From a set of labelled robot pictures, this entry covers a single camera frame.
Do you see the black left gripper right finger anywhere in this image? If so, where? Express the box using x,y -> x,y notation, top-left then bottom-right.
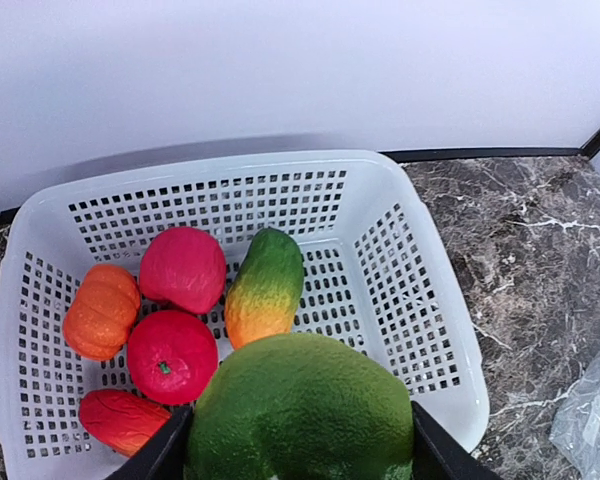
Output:
411,401 -> 501,480

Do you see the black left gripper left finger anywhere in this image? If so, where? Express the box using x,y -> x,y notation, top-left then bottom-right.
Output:
106,406 -> 193,480

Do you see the green toy avocado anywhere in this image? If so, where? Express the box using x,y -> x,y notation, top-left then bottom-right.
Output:
183,333 -> 414,479

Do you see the clear zip bag yellow slider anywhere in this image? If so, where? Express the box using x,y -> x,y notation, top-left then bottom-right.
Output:
550,351 -> 600,479

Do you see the red toy pepper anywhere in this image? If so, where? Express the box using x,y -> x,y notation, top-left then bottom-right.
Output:
78,389 -> 171,458

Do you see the red toy apple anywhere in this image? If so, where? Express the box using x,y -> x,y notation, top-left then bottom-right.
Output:
127,310 -> 219,406

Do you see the orange toy pumpkin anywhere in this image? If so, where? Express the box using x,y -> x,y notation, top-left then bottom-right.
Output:
63,264 -> 141,361

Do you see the orange green toy mango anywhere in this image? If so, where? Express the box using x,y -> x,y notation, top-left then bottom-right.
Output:
225,228 -> 304,349

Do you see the white perforated plastic basket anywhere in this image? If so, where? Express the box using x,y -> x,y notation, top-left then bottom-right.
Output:
0,150 -> 489,479

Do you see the pink toy fruit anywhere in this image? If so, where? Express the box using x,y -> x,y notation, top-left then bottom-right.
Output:
139,227 -> 227,314

